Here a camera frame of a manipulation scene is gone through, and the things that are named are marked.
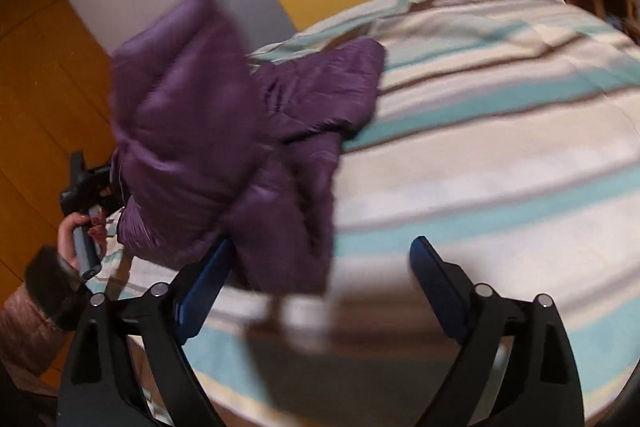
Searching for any striped bed cover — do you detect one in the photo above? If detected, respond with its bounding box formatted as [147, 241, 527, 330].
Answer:
[90, 0, 640, 427]

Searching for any purple down jacket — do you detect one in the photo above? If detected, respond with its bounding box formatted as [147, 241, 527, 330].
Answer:
[109, 0, 386, 295]

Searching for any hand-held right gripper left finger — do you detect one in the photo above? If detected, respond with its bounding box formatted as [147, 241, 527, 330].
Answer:
[57, 237, 238, 427]

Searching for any person's left hand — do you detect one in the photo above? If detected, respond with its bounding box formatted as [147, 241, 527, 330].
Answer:
[56, 211, 108, 272]

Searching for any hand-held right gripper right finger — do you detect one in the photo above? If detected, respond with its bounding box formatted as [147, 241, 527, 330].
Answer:
[409, 235, 586, 427]

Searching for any person's left forearm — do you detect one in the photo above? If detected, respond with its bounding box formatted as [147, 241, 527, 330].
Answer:
[0, 246, 93, 380]

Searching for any wooden wardrobe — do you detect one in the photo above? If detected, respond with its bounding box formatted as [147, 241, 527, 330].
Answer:
[0, 0, 118, 388]

